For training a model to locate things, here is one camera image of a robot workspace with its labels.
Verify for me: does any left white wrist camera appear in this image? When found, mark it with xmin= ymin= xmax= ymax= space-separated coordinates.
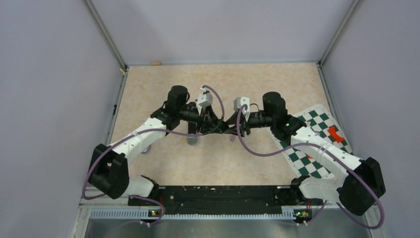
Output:
xmin=196 ymin=86 xmax=213 ymax=114

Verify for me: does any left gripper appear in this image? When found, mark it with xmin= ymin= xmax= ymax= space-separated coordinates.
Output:
xmin=178 ymin=105 xmax=224 ymax=134

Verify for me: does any black microphone grey head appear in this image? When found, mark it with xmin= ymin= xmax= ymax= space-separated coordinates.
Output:
xmin=186 ymin=136 xmax=198 ymax=145

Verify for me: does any red orange block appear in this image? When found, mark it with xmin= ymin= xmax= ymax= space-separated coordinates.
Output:
xmin=327 ymin=126 xmax=345 ymax=143

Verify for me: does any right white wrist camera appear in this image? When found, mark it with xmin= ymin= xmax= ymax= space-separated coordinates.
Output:
xmin=233 ymin=97 xmax=251 ymax=121

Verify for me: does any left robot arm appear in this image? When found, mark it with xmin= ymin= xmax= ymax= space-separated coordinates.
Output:
xmin=84 ymin=85 xmax=222 ymax=205

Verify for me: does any grey purple earbud case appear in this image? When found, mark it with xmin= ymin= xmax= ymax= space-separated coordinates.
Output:
xmin=141 ymin=145 xmax=152 ymax=154

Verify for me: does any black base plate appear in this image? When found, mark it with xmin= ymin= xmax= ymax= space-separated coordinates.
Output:
xmin=149 ymin=185 xmax=323 ymax=215

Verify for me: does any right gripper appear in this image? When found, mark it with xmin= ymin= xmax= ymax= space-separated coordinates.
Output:
xmin=223 ymin=111 xmax=275 ymax=137

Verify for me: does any grey slotted cable duct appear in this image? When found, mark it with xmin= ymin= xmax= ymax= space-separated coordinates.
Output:
xmin=90 ymin=208 xmax=309 ymax=220

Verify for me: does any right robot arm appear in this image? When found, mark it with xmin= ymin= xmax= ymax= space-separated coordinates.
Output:
xmin=233 ymin=92 xmax=386 ymax=218

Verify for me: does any aluminium frame rail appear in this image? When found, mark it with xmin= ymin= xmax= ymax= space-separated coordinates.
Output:
xmin=78 ymin=185 xmax=132 ymax=208

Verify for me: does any green white chessboard mat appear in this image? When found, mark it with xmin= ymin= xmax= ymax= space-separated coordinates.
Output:
xmin=266 ymin=104 xmax=353 ymax=179

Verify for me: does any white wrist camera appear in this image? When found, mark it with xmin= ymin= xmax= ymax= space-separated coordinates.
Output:
xmin=196 ymin=86 xmax=213 ymax=114
xmin=233 ymin=97 xmax=251 ymax=121

